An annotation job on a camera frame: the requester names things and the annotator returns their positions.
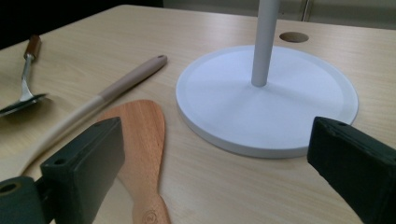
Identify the wooden rice paddle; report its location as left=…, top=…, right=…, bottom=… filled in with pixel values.
left=96, top=99, right=172, bottom=224

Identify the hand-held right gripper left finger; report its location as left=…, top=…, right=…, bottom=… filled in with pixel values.
left=39, top=117, right=126, bottom=224

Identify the beige long-handled ladle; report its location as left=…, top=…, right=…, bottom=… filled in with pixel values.
left=0, top=54, right=169, bottom=185

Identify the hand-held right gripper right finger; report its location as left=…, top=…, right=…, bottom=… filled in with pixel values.
left=306, top=116, right=396, bottom=224

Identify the white utensil rack stand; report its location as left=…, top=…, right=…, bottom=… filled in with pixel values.
left=175, top=0, right=360, bottom=160

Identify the dark wooden ladle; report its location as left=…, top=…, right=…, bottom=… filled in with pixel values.
left=0, top=34, right=50, bottom=119

